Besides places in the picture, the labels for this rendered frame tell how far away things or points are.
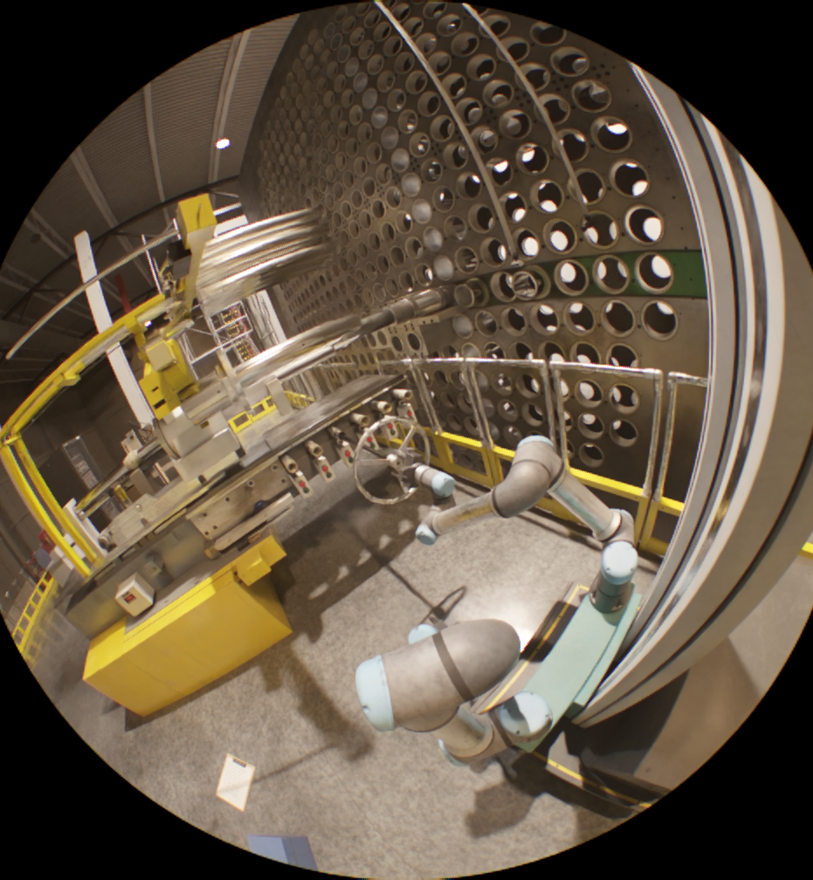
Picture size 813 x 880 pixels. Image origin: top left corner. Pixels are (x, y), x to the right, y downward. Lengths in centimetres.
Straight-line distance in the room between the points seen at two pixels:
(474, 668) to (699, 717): 49
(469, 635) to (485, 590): 133
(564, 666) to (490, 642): 65
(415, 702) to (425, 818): 120
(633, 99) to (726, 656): 226
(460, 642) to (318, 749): 145
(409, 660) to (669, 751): 52
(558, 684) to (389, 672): 70
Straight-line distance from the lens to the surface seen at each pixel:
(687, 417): 225
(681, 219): 198
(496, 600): 169
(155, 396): 180
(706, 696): 73
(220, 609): 191
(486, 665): 41
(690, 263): 198
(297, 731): 186
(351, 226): 392
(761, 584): 25
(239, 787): 209
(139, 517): 217
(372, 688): 43
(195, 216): 109
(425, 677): 41
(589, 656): 106
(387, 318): 227
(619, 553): 97
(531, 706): 79
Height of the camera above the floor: 148
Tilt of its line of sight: 26 degrees down
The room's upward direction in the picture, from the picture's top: 22 degrees counter-clockwise
